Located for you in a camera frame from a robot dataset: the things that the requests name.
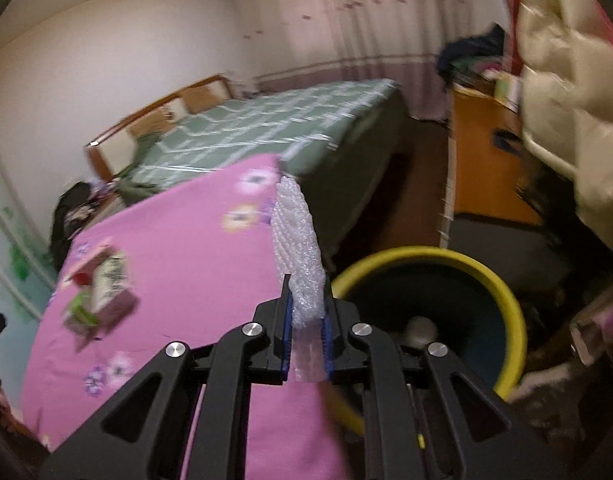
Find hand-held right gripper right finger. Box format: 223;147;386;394
322;285;569;480

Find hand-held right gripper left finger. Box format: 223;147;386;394
39;274;293;480

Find bubble wrap sheet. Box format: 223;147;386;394
271;174;327;383

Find yellow bin with blue inside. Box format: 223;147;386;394
329;246;528;438

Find white round lid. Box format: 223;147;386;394
405;316;439;348

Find pink floral tablecloth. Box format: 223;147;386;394
20;154;352;480

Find brown tin box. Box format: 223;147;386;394
94;290;140;337

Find beige small carton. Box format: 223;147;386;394
89;252;130;311

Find white and green drink bottle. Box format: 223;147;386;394
61;270;104;333

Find white plastic bag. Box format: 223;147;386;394
506;362;577;403

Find bed with green quilt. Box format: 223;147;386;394
119;79;407;256

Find green pillow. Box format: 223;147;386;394
131;132;162;161

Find black bag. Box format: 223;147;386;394
51;182;117;261

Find wooden dresser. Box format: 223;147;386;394
439;85;547;251

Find wooden bed headboard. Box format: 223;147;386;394
84;74;237;181

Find dark brown handbag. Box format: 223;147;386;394
516;160;612;261

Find pink fabric bag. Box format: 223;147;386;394
569;300;613;366

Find green paper box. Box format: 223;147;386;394
493;72;524;111

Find pile of clothes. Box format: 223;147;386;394
436;22;509;86

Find pale striped curtain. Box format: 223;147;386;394
226;0;517;121

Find cream puffer jacket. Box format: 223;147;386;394
513;0;613;256

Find red cloth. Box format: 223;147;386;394
503;0;527;76

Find blue strap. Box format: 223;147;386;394
493;130;524;156

